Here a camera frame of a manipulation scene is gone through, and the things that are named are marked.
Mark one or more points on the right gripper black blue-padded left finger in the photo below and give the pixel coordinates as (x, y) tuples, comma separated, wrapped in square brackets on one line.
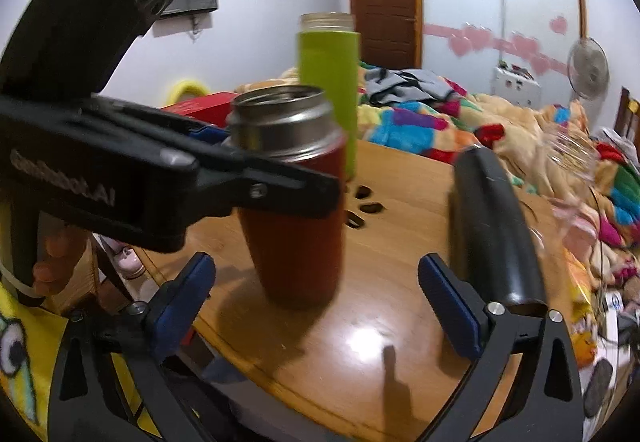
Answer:
[(87, 401)]

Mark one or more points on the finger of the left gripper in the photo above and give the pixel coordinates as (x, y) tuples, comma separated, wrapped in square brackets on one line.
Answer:
[(227, 178)]

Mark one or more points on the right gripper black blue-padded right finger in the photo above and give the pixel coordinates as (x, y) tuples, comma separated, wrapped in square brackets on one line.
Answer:
[(544, 402)]

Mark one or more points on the red thermos cup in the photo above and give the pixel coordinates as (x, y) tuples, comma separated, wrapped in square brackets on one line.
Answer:
[(293, 221)]

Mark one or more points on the person's hand holding gripper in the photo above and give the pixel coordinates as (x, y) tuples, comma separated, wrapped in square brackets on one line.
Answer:
[(63, 251)]

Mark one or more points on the red rectangular box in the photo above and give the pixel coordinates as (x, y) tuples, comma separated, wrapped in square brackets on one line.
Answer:
[(212, 109)]

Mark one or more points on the yellow cartoon blanket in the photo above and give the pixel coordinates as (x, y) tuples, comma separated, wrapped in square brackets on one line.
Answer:
[(30, 339)]

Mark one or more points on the yellow foam tube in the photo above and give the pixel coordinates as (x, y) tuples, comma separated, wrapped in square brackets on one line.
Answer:
[(186, 90)]

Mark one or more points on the black thermos bottle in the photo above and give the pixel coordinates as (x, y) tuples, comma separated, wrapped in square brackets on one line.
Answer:
[(490, 245)]

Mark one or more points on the green bottle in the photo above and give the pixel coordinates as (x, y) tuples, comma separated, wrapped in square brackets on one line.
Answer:
[(328, 58)]

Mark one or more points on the grey black garment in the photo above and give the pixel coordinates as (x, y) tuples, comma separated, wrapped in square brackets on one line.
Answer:
[(387, 87)]

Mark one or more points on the colourful patchwork blanket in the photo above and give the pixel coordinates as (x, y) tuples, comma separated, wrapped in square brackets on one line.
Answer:
[(441, 130)]

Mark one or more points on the clear glass jar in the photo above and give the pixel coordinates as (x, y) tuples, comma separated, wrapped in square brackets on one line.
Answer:
[(562, 170)]

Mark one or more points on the brown wooden door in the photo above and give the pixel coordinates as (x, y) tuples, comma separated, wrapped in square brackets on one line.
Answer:
[(387, 31)]

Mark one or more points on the wooden bed headboard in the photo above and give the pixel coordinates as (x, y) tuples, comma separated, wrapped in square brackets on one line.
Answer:
[(627, 124)]

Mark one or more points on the white suitcase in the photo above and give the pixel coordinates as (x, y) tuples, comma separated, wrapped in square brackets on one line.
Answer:
[(516, 88)]

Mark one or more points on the frosted sliding wardrobe doors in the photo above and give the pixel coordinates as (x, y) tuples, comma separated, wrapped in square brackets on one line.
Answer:
[(466, 40)]

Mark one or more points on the standing electric fan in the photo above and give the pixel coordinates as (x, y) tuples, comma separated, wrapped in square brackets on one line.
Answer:
[(587, 69)]

